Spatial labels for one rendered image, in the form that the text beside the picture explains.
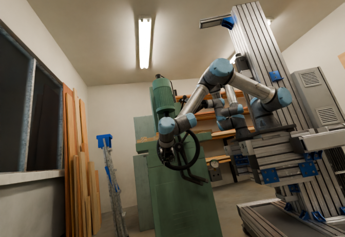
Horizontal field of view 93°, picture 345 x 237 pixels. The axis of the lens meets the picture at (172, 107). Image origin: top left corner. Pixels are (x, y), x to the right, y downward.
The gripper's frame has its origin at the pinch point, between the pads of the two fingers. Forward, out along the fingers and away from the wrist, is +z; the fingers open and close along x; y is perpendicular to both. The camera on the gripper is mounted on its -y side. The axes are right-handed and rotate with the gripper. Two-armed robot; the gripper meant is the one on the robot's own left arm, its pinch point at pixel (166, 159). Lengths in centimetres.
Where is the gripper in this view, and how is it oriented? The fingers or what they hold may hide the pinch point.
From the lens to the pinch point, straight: 103.3
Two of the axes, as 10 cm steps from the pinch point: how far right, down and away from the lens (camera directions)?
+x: 9.8, -1.3, 1.7
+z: -0.2, 7.4, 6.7
